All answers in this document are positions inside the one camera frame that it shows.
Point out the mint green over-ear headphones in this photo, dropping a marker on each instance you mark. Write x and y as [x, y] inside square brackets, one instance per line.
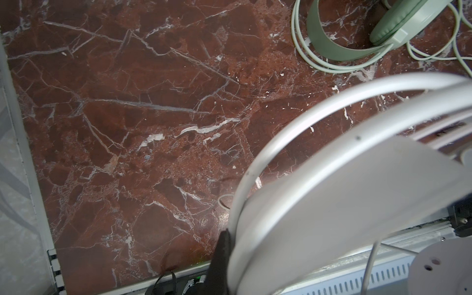
[403, 21]

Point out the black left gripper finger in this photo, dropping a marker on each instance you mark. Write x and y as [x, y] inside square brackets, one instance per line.
[216, 278]

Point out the white over-ear headphones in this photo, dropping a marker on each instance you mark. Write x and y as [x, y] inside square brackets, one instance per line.
[367, 183]

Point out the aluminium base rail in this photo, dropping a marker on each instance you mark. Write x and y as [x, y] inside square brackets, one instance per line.
[90, 271]

